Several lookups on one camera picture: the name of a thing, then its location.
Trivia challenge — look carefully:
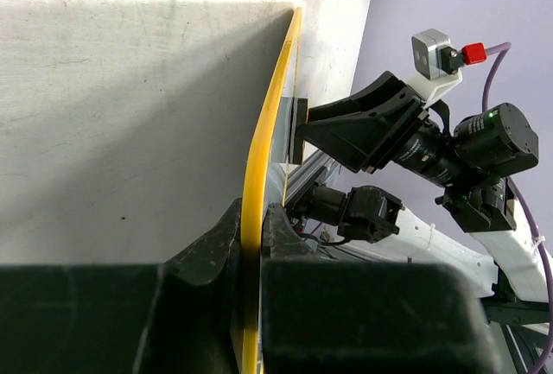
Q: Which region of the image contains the yellow-framed whiteboard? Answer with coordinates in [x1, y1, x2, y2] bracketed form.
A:
[238, 8, 303, 373]

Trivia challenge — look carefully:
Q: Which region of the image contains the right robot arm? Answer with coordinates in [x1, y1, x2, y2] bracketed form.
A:
[296, 72, 552, 303]

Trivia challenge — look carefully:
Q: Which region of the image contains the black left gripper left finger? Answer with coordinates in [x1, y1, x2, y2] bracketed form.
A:
[1, 200, 242, 373]

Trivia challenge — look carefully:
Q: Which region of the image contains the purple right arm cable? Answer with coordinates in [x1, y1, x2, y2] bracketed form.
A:
[481, 41, 553, 374]

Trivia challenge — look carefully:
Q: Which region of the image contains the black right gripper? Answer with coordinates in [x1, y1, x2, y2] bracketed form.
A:
[301, 71, 461, 187]

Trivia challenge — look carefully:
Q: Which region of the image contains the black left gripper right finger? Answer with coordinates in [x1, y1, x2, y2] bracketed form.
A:
[260, 204, 503, 373]

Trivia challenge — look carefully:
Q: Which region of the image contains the yellow bone-shaped eraser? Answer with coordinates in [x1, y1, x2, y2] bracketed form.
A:
[288, 98, 308, 166]

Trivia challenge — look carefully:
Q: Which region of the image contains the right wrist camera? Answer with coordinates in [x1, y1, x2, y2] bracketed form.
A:
[407, 29, 487, 109]

